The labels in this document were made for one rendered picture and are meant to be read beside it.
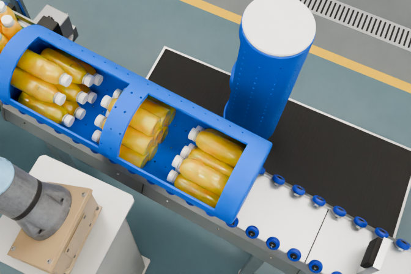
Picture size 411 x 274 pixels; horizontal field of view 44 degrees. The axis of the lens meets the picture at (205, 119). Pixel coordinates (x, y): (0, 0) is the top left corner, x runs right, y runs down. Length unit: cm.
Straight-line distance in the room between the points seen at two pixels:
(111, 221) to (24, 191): 31
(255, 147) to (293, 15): 66
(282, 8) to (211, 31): 121
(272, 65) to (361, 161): 101
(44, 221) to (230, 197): 51
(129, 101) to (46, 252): 49
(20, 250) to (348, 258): 102
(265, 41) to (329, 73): 127
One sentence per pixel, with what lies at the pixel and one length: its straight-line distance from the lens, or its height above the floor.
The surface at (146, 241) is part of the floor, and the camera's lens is 267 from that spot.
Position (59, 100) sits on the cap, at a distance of 172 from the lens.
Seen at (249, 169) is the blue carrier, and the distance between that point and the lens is 148.
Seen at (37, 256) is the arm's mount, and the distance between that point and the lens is 140.
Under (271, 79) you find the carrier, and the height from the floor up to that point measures 86.
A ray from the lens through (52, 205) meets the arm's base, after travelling 136.
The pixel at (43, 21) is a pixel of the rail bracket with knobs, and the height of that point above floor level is 100.
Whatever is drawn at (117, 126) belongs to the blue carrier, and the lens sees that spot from 155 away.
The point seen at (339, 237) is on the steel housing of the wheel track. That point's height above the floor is 93.
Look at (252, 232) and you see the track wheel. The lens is 170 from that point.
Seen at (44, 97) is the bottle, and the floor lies 112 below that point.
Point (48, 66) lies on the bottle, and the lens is 171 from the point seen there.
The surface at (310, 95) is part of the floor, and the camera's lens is 303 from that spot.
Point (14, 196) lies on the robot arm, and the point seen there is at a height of 141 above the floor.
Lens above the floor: 262
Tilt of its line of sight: 66 degrees down
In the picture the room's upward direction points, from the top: 7 degrees clockwise
